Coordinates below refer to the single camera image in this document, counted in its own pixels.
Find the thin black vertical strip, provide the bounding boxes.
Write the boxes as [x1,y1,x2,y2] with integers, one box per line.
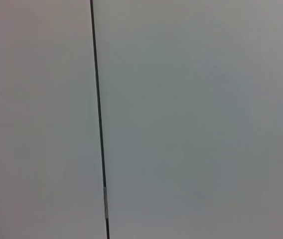
[89,0,111,239]

